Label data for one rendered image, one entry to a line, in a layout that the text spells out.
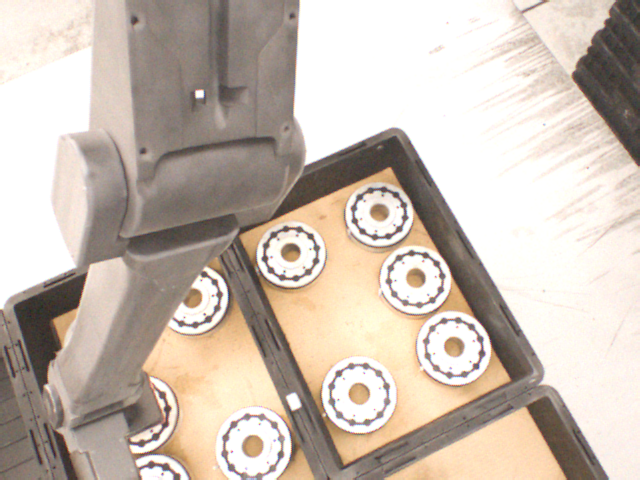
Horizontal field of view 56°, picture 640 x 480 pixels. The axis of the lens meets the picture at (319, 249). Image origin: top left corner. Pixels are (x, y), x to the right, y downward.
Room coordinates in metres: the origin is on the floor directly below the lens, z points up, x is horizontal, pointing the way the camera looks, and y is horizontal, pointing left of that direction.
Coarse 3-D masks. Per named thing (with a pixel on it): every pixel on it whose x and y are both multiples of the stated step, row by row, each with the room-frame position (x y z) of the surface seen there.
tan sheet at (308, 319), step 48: (336, 192) 0.38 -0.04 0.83; (336, 240) 0.30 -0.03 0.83; (336, 288) 0.22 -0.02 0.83; (288, 336) 0.16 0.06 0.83; (336, 336) 0.15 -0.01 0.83; (384, 336) 0.14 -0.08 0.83; (432, 384) 0.07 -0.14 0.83; (480, 384) 0.06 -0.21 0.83; (336, 432) 0.02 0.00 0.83; (384, 432) 0.01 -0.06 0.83
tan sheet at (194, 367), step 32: (64, 320) 0.21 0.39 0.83; (160, 352) 0.15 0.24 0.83; (192, 352) 0.15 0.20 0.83; (224, 352) 0.14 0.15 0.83; (256, 352) 0.14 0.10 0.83; (192, 384) 0.10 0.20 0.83; (224, 384) 0.10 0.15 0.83; (256, 384) 0.09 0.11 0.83; (192, 416) 0.06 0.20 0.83; (224, 416) 0.06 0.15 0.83; (192, 448) 0.02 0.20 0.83; (256, 448) 0.01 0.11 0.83
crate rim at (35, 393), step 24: (48, 288) 0.24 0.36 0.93; (240, 288) 0.21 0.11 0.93; (24, 336) 0.18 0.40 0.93; (264, 336) 0.14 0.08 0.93; (24, 360) 0.14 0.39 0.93; (264, 360) 0.11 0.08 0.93; (288, 408) 0.05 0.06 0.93; (48, 432) 0.05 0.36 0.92; (48, 456) 0.02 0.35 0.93; (312, 456) -0.01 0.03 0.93
